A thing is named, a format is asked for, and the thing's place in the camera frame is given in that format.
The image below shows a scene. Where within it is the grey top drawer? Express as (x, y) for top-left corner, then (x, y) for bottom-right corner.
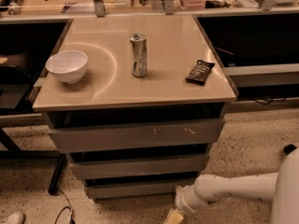
(49, 119), (224, 153)

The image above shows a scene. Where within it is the black floor cable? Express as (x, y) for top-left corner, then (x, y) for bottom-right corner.
(54, 189), (77, 224)

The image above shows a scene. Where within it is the white ceramic bowl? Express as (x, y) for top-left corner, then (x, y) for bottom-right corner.
(46, 50), (88, 84)

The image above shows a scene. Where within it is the grey drawer cabinet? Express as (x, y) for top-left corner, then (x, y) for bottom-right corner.
(33, 15), (236, 200)

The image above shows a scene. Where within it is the white shoe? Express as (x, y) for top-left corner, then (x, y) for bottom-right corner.
(0, 212), (25, 224)

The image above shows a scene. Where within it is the black table leg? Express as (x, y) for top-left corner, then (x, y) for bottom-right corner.
(48, 154), (67, 195)

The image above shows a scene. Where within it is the grey bottom drawer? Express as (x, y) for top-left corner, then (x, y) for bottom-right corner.
(83, 177), (197, 200)

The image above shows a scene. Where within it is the grey middle drawer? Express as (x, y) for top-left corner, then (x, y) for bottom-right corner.
(70, 154), (209, 180)

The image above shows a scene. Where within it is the black chair base leg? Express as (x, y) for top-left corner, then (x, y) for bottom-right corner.
(283, 144), (296, 155)

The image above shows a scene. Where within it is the grey drawer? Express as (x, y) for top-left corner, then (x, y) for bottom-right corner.
(70, 154), (209, 180)
(83, 177), (197, 200)
(49, 119), (224, 153)

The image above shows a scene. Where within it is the silver drink can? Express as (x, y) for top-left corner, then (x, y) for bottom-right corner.
(130, 34), (148, 77)

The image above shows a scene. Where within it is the black snack bar packet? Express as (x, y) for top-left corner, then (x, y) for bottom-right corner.
(185, 60), (215, 85)

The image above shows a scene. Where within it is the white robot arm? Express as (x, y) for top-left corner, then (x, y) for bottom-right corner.
(163, 145), (299, 224)

